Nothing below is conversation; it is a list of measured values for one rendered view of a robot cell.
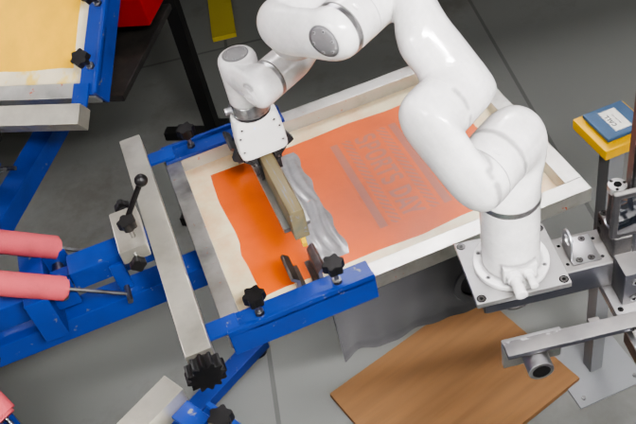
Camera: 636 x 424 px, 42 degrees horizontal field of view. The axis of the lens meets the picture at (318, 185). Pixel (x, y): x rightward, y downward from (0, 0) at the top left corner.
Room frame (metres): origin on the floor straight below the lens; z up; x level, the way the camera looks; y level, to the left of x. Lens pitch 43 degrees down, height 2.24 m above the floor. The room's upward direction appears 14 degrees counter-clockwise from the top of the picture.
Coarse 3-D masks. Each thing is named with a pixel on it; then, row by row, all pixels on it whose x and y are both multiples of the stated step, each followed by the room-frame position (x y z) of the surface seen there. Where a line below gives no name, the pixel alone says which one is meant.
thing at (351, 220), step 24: (336, 192) 1.35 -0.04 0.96; (336, 216) 1.27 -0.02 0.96; (360, 216) 1.26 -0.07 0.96; (432, 216) 1.21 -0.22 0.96; (456, 216) 1.19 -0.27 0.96; (240, 240) 1.27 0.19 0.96; (264, 240) 1.25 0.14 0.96; (288, 240) 1.24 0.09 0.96; (360, 240) 1.19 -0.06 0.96; (384, 240) 1.17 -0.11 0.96; (264, 264) 1.19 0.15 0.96; (264, 288) 1.12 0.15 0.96
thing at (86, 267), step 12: (144, 228) 1.29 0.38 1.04; (108, 240) 1.28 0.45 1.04; (84, 252) 1.26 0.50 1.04; (96, 252) 1.25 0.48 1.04; (108, 252) 1.24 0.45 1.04; (72, 264) 1.23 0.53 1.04; (84, 264) 1.22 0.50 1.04; (96, 264) 1.22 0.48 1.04; (108, 264) 1.22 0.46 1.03; (72, 276) 1.21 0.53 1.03; (84, 276) 1.21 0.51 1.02; (96, 276) 1.21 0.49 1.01; (108, 276) 1.22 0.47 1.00
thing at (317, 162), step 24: (360, 120) 1.57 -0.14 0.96; (384, 120) 1.55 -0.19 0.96; (312, 144) 1.53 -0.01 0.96; (336, 144) 1.51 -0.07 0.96; (240, 168) 1.50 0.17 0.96; (312, 168) 1.44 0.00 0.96; (336, 168) 1.42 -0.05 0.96; (216, 192) 1.44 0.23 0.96; (240, 192) 1.42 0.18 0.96; (264, 192) 1.40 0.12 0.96; (240, 216) 1.34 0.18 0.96; (264, 216) 1.33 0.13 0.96
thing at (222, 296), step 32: (352, 96) 1.63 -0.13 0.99; (384, 96) 1.64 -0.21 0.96; (288, 128) 1.59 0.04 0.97; (192, 160) 1.54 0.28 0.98; (192, 192) 1.42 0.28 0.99; (544, 192) 1.16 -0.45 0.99; (576, 192) 1.14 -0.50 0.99; (192, 224) 1.32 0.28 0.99; (384, 256) 1.10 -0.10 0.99; (416, 256) 1.08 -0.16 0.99; (448, 256) 1.08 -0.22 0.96; (224, 288) 1.12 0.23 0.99
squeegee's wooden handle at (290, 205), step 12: (264, 156) 1.30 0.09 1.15; (264, 168) 1.27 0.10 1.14; (276, 168) 1.25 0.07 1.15; (276, 180) 1.22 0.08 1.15; (276, 192) 1.19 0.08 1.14; (288, 192) 1.18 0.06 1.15; (288, 204) 1.14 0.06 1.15; (300, 204) 1.14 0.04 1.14; (288, 216) 1.13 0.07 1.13; (300, 216) 1.12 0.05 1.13; (300, 228) 1.12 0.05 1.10
